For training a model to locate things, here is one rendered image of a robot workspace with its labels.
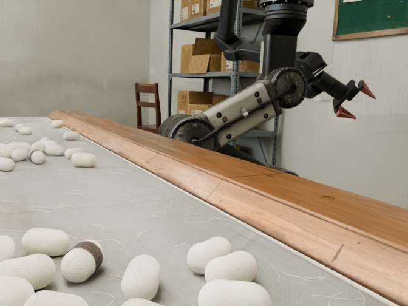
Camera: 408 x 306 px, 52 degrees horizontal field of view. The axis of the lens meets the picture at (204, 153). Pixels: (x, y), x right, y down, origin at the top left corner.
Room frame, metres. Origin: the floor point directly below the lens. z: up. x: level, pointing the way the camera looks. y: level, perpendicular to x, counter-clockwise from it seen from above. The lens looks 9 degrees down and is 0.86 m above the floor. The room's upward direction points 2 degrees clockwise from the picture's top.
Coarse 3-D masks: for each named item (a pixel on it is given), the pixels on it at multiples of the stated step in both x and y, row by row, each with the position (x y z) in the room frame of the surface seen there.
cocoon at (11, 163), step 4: (0, 160) 0.55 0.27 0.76; (4, 160) 0.55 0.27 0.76; (8, 160) 0.55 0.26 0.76; (12, 160) 0.56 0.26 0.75; (0, 164) 0.55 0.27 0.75; (4, 164) 0.55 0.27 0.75; (8, 164) 0.55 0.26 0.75; (12, 164) 0.55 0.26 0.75; (0, 168) 0.55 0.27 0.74; (4, 168) 0.55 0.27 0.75; (8, 168) 0.55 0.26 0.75; (12, 168) 0.55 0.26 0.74
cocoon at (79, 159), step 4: (72, 156) 0.60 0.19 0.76; (76, 156) 0.60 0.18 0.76; (80, 156) 0.60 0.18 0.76; (84, 156) 0.60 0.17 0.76; (88, 156) 0.60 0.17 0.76; (92, 156) 0.60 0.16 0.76; (72, 160) 0.60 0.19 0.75; (76, 160) 0.59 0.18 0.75; (80, 160) 0.59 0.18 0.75; (84, 160) 0.59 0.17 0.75; (88, 160) 0.59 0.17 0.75; (92, 160) 0.60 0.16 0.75; (96, 160) 0.60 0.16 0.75; (76, 164) 0.59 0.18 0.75; (80, 164) 0.59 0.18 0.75; (84, 164) 0.59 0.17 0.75; (88, 164) 0.59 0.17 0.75; (92, 164) 0.60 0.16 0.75
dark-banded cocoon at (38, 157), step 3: (33, 153) 0.61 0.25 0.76; (36, 153) 0.61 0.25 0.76; (39, 153) 0.61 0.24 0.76; (42, 153) 0.61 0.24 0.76; (33, 156) 0.61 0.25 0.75; (36, 156) 0.61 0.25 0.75; (39, 156) 0.61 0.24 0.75; (42, 156) 0.61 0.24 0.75; (33, 159) 0.61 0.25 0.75; (36, 159) 0.60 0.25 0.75; (39, 159) 0.61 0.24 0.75; (42, 159) 0.61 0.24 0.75; (33, 162) 0.61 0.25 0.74; (36, 162) 0.61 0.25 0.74; (39, 162) 0.61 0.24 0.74; (42, 162) 0.61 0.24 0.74
